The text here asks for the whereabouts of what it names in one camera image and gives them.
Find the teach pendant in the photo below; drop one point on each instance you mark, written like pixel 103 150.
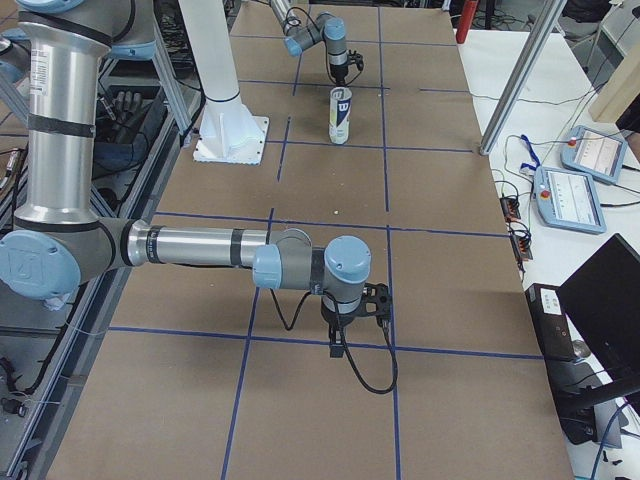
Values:
pixel 596 153
pixel 568 200

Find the far orange circuit board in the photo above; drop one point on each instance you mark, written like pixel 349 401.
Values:
pixel 510 208

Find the near orange circuit board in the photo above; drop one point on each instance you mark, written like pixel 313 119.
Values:
pixel 521 245

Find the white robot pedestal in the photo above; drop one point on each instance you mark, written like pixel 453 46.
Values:
pixel 228 132

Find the near teach pendant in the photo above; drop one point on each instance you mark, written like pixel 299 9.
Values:
pixel 568 200

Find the far teach pendant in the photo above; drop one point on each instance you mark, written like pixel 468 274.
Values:
pixel 596 153

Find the wooden board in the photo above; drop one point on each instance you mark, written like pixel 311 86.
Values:
pixel 620 91

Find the black computer box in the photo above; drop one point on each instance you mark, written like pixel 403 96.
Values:
pixel 550 322

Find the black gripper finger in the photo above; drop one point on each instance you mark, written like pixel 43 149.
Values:
pixel 336 343

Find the aluminium frame post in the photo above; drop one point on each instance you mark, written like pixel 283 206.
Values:
pixel 529 55

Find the red fire extinguisher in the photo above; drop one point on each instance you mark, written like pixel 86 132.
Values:
pixel 466 19

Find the black monitor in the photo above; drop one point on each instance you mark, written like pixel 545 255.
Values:
pixel 601 299

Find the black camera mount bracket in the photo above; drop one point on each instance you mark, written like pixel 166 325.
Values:
pixel 376 301

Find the orange circuit board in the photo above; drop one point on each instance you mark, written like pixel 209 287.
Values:
pixel 521 245
pixel 510 208

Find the tennis ball can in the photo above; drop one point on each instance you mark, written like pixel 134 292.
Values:
pixel 339 114

